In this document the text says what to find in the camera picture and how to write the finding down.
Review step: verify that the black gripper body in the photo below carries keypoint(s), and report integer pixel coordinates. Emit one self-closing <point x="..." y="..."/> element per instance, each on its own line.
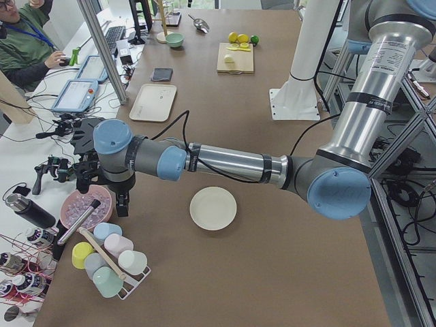
<point x="122" y="187"/>

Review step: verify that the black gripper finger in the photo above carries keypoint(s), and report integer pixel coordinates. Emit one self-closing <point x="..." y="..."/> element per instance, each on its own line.
<point x="122" y="204"/>

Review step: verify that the white round plate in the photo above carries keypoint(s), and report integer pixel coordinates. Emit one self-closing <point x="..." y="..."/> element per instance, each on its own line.
<point x="213" y="208"/>

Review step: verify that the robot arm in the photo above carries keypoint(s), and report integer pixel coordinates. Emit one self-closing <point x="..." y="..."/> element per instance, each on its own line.
<point x="335" y="181"/>

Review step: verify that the cream rabbit tray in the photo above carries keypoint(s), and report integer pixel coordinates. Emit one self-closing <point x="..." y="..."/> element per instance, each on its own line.
<point x="153" y="103"/>

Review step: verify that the steel rod black tip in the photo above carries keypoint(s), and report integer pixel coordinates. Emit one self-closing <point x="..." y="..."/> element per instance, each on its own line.
<point x="83" y="217"/>

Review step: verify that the blue plastic cup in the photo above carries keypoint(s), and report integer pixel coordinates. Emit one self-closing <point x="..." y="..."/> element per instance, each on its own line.
<point x="104" y="229"/>

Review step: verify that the pink bowl with ice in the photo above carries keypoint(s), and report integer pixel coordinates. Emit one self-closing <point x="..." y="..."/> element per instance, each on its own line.
<point x="76" y="203"/>

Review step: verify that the pink plastic cup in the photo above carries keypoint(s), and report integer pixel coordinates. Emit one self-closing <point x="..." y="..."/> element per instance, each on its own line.
<point x="115" y="244"/>

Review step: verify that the white plastic cup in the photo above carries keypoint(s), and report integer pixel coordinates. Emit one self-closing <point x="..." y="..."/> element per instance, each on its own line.
<point x="133" y="262"/>

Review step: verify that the yellow plastic cup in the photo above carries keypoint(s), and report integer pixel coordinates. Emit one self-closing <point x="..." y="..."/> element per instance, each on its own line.
<point x="79" y="254"/>

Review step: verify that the grey plastic cup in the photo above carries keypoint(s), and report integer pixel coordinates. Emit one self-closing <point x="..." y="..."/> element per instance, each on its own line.
<point x="92" y="263"/>

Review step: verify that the mint plastic cup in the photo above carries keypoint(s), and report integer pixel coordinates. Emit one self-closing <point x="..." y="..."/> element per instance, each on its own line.
<point x="107" y="282"/>

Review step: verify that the blue teach pendant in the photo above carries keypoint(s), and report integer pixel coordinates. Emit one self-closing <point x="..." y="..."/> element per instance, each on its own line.
<point x="93" y="68"/>
<point x="76" y="96"/>

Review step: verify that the black thermos bottle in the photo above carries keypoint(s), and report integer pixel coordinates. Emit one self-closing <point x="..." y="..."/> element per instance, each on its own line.
<point x="30" y="211"/>

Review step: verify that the grey folded cloth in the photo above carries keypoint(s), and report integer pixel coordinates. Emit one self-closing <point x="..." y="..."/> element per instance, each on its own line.
<point x="161" y="74"/>

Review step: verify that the black keyboard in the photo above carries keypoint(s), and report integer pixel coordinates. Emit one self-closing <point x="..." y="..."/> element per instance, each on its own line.
<point x="113" y="35"/>

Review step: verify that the wooden cup tree stand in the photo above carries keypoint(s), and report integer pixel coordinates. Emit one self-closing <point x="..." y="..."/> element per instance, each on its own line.
<point x="160" y="16"/>

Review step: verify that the mint green bowl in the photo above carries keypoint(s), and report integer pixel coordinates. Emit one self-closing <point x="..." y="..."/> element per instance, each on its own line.
<point x="175" y="40"/>

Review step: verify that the person in green shirt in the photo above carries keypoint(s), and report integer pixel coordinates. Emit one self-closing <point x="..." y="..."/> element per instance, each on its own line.
<point x="27" y="53"/>

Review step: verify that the wooden cutting board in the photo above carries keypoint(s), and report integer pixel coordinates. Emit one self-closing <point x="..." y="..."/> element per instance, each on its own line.
<point x="244" y="62"/>

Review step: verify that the steel scoop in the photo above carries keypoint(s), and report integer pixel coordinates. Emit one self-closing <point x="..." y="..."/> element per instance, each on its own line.
<point x="200" y="24"/>

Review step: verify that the yellow plastic knife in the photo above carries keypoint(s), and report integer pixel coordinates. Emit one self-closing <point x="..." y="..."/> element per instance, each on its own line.
<point x="239" y="49"/>

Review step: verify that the yellow lemon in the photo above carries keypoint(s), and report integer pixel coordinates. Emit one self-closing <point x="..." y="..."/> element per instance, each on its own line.
<point x="243" y="38"/>
<point x="233" y="37"/>

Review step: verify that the green lime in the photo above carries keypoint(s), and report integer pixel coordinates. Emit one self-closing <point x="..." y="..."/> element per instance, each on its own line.
<point x="254" y="39"/>

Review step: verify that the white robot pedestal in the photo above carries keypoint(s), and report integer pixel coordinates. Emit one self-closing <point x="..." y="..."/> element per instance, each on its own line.
<point x="297" y="98"/>

